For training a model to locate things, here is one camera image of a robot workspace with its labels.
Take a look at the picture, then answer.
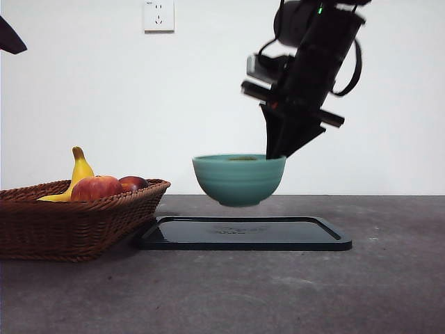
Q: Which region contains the white wall socket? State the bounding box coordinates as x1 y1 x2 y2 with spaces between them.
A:
144 0 175 34

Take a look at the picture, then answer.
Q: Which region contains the black rectangular tray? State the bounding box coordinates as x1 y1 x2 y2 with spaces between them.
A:
130 215 353 252

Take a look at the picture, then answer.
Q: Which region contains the yellow banana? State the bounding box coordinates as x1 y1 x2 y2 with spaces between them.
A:
37 147 96 203

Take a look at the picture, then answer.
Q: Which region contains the teal ribbed bowl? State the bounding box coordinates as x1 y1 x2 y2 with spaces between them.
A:
192 153 288 209

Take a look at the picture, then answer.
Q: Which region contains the black looped cable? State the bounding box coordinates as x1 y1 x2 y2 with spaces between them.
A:
331 36 364 97

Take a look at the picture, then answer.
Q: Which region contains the dark red peach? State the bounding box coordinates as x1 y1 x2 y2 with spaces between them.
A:
118 176 150 193

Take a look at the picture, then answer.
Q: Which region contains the pale grey camera box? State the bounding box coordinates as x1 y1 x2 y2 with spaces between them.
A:
245 54 296 85

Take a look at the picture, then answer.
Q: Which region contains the brown wicker basket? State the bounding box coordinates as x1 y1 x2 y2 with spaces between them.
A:
0 179 172 263

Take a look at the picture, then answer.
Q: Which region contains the black camera cable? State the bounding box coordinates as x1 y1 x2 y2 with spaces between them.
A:
257 0 303 70

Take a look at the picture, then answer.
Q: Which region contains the red yellow apple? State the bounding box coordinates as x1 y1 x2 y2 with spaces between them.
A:
70 175 123 202

